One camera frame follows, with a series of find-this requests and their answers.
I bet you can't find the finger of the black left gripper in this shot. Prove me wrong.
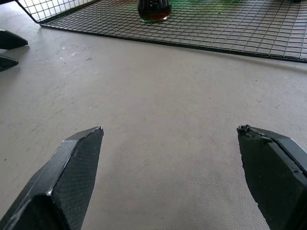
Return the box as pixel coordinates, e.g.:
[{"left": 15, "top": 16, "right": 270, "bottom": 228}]
[
  {"left": 0, "top": 54, "right": 19, "bottom": 72},
  {"left": 0, "top": 29, "right": 29, "bottom": 50}
]

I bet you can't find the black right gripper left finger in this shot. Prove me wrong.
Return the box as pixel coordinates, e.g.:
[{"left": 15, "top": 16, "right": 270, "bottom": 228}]
[{"left": 0, "top": 126, "right": 104, "bottom": 230}]

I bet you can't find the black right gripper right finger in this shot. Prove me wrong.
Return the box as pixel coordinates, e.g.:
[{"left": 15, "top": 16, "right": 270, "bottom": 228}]
[{"left": 236, "top": 124, "right": 307, "bottom": 230}]

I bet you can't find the green glass bottle dark liquid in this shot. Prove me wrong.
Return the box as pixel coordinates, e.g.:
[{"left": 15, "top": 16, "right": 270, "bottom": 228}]
[{"left": 137, "top": 0, "right": 172, "bottom": 23}]

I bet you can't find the black wire mesh rack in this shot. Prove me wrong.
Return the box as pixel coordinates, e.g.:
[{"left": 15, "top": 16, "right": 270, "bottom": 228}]
[{"left": 14, "top": 0, "right": 307, "bottom": 64}]

